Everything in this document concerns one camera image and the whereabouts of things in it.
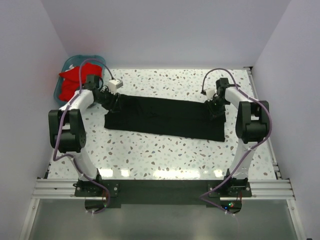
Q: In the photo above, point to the teal plastic basket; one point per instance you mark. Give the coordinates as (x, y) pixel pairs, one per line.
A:
(72, 62)

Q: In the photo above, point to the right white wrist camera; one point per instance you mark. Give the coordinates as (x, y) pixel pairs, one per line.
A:
(209, 93)

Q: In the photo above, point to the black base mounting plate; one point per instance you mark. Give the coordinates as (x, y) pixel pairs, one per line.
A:
(115, 193)

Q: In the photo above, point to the aluminium frame rail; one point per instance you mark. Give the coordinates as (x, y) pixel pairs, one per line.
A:
(61, 188)

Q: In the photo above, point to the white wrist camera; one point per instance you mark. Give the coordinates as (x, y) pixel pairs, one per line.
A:
(209, 93)
(114, 84)

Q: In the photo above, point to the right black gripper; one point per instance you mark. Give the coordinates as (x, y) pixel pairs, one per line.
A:
(215, 113)

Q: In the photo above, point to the red t shirt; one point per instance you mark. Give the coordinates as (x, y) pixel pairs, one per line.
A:
(71, 80)

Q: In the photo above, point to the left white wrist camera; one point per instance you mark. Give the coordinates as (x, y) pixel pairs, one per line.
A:
(114, 84)

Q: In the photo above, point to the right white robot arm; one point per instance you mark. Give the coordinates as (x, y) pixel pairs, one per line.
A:
(253, 127)

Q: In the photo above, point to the black t shirt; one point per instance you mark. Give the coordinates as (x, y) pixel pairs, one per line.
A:
(162, 116)

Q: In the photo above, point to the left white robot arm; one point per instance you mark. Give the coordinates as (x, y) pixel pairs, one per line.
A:
(68, 135)

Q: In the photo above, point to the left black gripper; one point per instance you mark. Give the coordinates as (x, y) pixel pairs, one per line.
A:
(111, 105)

